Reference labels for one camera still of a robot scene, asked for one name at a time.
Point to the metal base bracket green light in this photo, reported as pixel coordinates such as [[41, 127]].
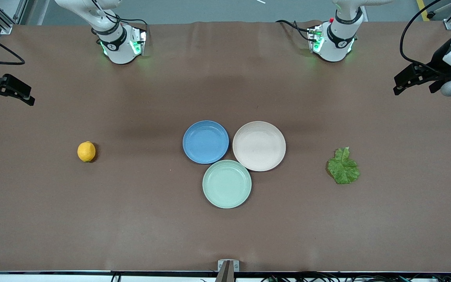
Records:
[[137, 41], [314, 39]]

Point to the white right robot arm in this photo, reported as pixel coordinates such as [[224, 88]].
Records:
[[118, 47]]

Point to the blue plate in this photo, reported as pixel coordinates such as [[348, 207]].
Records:
[[205, 141]]

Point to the yellow lemon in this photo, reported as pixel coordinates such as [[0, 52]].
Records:
[[86, 151]]

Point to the brown table mat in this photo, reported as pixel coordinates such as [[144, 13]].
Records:
[[92, 203]]

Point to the beige plate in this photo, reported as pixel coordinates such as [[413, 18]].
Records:
[[258, 145]]

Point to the green lettuce leaf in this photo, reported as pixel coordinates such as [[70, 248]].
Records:
[[343, 168]]

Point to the grey metal camera bracket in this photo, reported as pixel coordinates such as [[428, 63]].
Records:
[[227, 270]]

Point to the aluminium frame rail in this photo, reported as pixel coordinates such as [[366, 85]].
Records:
[[4, 26]]

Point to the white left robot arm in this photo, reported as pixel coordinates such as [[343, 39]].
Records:
[[337, 39]]

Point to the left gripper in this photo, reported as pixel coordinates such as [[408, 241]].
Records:
[[436, 67]]

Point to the mint green plate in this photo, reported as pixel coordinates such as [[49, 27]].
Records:
[[226, 184]]

